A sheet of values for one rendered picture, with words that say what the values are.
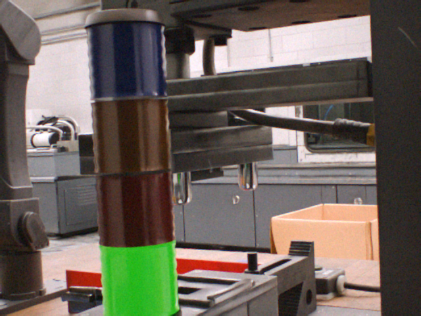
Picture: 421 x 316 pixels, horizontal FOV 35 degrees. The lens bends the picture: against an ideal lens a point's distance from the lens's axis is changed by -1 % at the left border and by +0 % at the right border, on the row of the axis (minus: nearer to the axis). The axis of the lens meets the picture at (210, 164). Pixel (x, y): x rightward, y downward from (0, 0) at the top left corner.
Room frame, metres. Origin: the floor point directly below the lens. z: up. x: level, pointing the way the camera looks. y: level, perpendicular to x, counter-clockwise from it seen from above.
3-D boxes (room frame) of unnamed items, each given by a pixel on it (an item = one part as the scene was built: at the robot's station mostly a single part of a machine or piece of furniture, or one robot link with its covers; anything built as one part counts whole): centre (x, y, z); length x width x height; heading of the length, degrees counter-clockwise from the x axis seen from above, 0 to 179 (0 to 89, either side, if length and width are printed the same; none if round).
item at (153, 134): (0.32, 0.04, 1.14); 0.04 x 0.04 x 0.03
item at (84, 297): (0.64, 0.12, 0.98); 0.07 x 0.02 x 0.01; 58
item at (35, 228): (0.95, 0.29, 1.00); 0.09 x 0.06 x 0.06; 66
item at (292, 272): (0.77, -0.06, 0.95); 0.15 x 0.03 x 0.10; 148
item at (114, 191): (0.32, 0.04, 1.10); 0.04 x 0.04 x 0.03
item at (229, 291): (0.61, -0.01, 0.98); 0.07 x 0.01 x 0.03; 148
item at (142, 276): (0.32, 0.04, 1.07); 0.04 x 0.04 x 0.03
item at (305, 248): (0.83, -0.10, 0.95); 0.06 x 0.03 x 0.09; 148
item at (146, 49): (0.32, 0.04, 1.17); 0.04 x 0.04 x 0.03
